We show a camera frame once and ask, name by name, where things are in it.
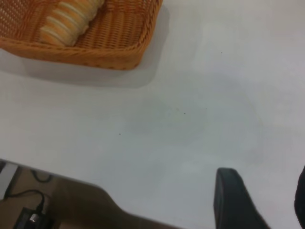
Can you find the striped long bread roll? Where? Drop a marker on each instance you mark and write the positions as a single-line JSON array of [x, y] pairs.
[[64, 23]]

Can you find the orange woven wicker basket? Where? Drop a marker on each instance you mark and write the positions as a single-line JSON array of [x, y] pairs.
[[107, 55]]

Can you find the black power adapter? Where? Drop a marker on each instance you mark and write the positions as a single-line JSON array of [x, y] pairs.
[[26, 219]]

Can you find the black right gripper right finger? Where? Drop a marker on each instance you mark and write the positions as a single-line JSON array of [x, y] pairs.
[[300, 205]]

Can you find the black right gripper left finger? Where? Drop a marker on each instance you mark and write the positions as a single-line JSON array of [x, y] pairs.
[[233, 205]]

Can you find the white table frame leg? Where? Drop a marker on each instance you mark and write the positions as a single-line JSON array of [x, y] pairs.
[[8, 179]]

